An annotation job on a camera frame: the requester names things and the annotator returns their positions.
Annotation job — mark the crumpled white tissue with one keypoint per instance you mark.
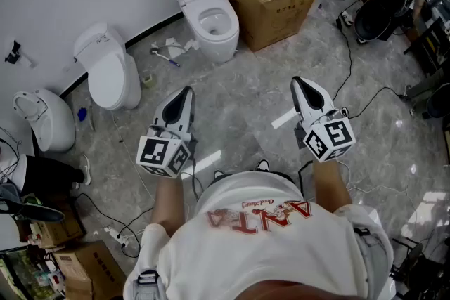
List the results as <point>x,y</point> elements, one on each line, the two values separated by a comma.
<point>191,45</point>
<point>174,51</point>

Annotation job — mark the large brown cardboard box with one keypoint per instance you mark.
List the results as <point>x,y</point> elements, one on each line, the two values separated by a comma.
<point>274,10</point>

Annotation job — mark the white toilet with boxy back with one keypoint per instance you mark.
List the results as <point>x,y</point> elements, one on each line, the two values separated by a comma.
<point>109,81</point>

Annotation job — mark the black tripod equipment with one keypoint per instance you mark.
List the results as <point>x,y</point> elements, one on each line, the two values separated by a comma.
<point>413,251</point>

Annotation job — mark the dark round bin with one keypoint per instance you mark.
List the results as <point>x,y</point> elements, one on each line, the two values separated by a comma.
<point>441,103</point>

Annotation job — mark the small brown cardboard box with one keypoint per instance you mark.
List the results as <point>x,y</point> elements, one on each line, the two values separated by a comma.
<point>59,232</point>

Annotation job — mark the person's right forearm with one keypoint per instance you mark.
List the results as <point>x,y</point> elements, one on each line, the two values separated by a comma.
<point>330,189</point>

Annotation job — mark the person's left forearm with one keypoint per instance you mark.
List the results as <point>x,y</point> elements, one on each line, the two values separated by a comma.
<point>168,207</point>

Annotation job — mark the person's black shorts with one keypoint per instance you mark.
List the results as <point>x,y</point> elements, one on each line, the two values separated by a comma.
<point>285,177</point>

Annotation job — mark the cluttered dark shelf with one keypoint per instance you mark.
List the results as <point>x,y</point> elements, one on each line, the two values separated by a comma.
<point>436,28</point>

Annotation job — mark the blue cloth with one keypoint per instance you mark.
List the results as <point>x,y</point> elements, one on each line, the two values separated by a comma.
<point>82,115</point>

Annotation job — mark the grey-green box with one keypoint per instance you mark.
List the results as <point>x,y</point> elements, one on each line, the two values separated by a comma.
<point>427,88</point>

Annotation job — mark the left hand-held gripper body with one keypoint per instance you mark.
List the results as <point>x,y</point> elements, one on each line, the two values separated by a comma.
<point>158,152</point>

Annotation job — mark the person's right sneaker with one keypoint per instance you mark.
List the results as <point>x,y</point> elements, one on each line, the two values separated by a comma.
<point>262,165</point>

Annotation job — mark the printed brown cardboard box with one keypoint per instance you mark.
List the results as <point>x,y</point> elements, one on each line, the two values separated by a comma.
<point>91,267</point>

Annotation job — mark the white rounded toilet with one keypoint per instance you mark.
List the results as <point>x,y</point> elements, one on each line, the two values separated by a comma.
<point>56,123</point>

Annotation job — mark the small olive green cup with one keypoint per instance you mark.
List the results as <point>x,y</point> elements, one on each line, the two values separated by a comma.
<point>148,81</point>

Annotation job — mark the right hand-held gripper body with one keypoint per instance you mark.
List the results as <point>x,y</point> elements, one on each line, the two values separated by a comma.
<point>330,140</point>

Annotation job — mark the black round chair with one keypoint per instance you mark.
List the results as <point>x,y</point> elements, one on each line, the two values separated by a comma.
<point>372,21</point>

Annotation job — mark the white power strip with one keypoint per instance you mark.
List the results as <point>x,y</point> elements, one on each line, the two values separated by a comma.
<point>116,234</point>

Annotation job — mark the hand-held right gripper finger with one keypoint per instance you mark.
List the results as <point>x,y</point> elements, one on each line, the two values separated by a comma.
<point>318,98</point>
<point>300,102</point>

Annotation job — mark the white ceramic toilet bowl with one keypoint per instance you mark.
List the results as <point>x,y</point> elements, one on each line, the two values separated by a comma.
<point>218,54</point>

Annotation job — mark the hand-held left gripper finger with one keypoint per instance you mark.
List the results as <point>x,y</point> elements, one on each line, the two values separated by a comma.
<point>186,116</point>
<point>165,117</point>

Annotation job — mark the person's white printed t-shirt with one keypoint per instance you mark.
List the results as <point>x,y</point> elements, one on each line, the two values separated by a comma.
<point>246,256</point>

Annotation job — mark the person's face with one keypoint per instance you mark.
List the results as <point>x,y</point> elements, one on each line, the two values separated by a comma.
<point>306,291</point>

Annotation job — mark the person's sneaker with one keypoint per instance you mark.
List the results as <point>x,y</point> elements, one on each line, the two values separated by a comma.
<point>262,165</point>
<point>218,174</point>

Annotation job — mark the black wall paper holder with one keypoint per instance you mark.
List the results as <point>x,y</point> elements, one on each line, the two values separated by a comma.
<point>13,54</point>

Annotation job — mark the person's left sneaker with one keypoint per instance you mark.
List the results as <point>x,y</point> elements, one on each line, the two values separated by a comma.
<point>218,174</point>

